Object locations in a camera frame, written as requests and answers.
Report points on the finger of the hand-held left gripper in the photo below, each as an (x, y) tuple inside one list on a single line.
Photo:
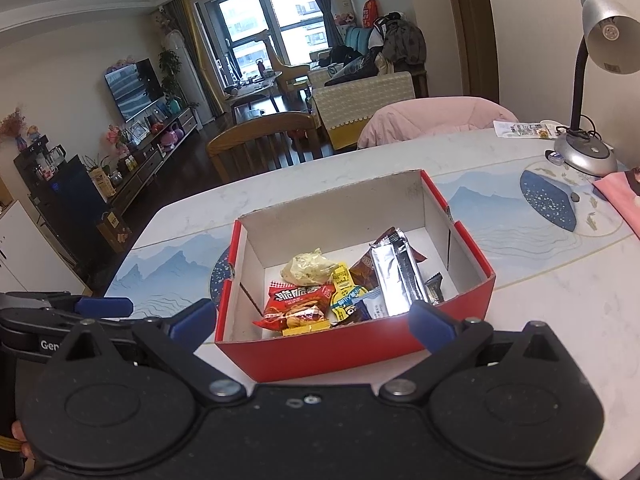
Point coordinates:
[(102, 306)]

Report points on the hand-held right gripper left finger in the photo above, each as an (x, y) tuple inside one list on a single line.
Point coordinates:
[(192, 325)]

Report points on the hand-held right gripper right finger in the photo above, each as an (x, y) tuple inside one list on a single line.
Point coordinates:
[(430, 327)]

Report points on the small dark snack packet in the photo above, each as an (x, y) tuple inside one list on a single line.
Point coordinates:
[(434, 290)]

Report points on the silver black snack packet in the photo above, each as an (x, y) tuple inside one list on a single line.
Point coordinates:
[(395, 280)]

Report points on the light blue snack packet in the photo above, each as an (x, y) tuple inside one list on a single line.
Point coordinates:
[(375, 305)]

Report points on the red cardboard box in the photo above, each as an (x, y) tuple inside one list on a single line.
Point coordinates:
[(350, 355)]

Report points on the yellow blue cartoon candy packet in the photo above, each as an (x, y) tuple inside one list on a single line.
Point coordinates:
[(347, 305)]

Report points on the dark brown snack packet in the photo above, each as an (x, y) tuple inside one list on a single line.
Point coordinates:
[(382, 237)]

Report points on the red lion print snack bag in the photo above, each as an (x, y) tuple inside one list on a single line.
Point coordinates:
[(295, 305)]

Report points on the orange yellow snack packet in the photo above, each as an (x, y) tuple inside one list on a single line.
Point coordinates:
[(305, 329)]

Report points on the pale yellow snack packet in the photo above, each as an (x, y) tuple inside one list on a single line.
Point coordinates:
[(307, 267)]

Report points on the person's left hand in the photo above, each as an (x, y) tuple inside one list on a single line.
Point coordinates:
[(20, 430)]

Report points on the brown paper bag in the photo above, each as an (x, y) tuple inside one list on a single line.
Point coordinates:
[(114, 232)]

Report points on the white cabinet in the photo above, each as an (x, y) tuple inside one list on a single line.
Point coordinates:
[(30, 250)]

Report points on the black cabinet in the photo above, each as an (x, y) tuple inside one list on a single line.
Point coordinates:
[(70, 200)]

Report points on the tan paper bag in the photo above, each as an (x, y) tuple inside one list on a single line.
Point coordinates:
[(102, 182)]

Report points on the blue mountain print table mat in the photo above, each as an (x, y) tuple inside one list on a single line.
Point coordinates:
[(500, 225)]

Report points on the long television cabinet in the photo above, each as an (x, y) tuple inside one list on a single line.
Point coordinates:
[(145, 160)]

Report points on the pink flower bouquet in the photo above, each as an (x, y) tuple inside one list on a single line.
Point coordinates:
[(116, 137)]

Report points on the wooden dining chair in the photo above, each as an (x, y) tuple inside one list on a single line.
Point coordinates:
[(260, 135)]

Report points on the vase with dried flowers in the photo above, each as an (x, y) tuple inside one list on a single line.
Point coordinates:
[(12, 125)]

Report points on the flat screen television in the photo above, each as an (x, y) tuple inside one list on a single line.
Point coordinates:
[(132, 87)]

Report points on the silver desk lamp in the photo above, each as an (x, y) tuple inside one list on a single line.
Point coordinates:
[(585, 157)]

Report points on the pink cloth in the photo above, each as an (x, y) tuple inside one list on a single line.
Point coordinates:
[(622, 195)]

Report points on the yellow bench with cream cover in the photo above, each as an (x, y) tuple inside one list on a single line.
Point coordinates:
[(365, 97)]

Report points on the green potted plant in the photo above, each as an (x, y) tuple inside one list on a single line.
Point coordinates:
[(171, 72)]

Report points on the wooden coffee table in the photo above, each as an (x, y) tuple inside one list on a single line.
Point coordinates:
[(255, 87)]

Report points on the white standing air conditioner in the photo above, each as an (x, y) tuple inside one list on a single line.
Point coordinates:
[(182, 70)]

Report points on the wooden armchair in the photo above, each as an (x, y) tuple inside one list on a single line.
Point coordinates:
[(290, 70)]

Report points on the pile of clothes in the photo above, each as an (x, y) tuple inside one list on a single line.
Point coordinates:
[(400, 40)]

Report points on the brown wooden door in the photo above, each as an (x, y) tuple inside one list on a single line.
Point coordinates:
[(470, 35)]

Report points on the teal sofa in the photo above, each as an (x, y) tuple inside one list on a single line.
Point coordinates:
[(357, 39)]

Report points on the large balcony window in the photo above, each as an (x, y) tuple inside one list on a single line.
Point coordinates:
[(240, 15)]

